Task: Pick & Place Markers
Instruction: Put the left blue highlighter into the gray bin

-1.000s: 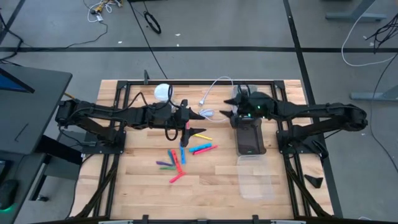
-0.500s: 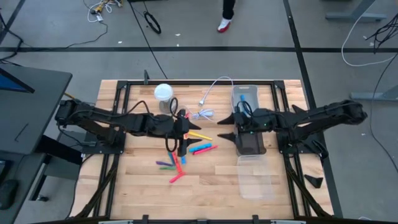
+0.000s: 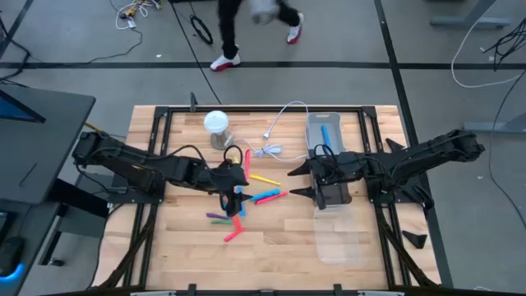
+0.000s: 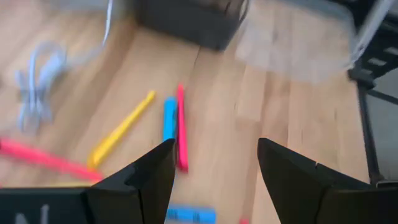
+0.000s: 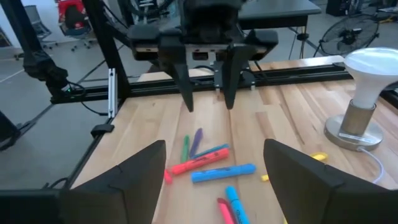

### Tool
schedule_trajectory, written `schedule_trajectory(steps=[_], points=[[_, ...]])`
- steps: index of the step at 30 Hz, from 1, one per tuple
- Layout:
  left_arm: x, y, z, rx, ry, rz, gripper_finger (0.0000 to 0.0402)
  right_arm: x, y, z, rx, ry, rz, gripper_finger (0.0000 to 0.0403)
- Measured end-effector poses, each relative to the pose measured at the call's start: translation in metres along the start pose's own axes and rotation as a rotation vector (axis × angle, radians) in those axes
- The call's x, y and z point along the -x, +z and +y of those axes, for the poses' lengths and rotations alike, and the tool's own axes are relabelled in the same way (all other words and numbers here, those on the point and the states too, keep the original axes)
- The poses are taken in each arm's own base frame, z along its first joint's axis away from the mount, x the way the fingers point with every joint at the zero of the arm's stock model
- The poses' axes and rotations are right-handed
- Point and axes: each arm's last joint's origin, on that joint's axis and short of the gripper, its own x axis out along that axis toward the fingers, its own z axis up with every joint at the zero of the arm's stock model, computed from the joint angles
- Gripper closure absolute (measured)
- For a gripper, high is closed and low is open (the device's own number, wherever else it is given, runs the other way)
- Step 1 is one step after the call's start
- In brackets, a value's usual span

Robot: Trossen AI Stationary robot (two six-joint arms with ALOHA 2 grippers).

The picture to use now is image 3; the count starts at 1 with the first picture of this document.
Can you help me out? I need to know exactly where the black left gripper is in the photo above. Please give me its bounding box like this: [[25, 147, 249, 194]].
[[206, 163, 255, 218]]

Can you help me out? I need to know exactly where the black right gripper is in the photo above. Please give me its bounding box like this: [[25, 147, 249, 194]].
[[287, 144, 367, 211]]

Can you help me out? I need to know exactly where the teal Sharpie highlighter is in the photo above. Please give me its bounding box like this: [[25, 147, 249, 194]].
[[249, 188, 282, 203]]

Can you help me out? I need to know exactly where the pink short highlighter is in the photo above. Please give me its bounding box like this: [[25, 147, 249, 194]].
[[223, 228, 246, 243]]

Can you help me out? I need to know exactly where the dark smoky plastic bin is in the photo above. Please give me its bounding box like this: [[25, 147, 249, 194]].
[[308, 154, 353, 207]]

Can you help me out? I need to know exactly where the clear plastic bin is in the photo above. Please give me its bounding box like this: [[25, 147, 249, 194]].
[[312, 204, 362, 266]]

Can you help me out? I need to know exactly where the spare black gripper finger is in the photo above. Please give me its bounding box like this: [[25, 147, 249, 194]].
[[401, 229, 429, 250], [385, 137, 406, 154]]

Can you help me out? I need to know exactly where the person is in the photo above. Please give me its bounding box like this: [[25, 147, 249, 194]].
[[209, 0, 306, 73]]

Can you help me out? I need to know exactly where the grey desk leg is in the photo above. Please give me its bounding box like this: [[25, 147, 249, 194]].
[[429, 0, 513, 30], [463, 113, 526, 135]]

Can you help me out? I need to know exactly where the black office desk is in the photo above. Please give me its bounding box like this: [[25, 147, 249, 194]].
[[0, 84, 110, 296]]

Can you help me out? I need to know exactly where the computer monitor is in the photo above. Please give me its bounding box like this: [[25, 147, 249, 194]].
[[0, 88, 47, 124]]

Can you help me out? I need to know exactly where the black glowing computer mouse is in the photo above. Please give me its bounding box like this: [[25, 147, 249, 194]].
[[0, 236, 26, 284]]

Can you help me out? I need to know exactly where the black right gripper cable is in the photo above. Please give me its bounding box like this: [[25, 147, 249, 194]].
[[312, 142, 337, 161]]

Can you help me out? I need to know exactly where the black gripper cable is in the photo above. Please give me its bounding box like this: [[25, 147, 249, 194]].
[[312, 142, 337, 161], [223, 143, 245, 166]]

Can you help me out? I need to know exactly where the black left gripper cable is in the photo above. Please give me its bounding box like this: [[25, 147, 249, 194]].
[[223, 143, 245, 166]]

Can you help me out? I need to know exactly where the white lamp cable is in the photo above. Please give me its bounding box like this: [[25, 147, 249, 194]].
[[240, 100, 310, 164]]

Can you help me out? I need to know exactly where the black aluminium rig frame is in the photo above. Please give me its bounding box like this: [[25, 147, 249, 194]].
[[92, 104, 443, 291]]

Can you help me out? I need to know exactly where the long black floor cable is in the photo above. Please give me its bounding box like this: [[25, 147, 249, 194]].
[[169, 0, 223, 105]]

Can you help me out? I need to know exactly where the black coiled floor cable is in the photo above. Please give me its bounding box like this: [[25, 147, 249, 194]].
[[189, 14, 215, 46]]

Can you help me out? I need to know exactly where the yellow floor cable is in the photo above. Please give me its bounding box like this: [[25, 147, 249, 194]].
[[84, 122, 127, 141]]

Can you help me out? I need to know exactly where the curved black floor cable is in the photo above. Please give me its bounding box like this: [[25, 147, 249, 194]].
[[84, 26, 144, 66]]

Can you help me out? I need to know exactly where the white floor cable bundle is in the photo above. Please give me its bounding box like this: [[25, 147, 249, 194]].
[[108, 0, 162, 32]]

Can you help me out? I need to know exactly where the black cable tangle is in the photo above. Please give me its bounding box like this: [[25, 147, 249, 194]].
[[482, 18, 526, 71]]

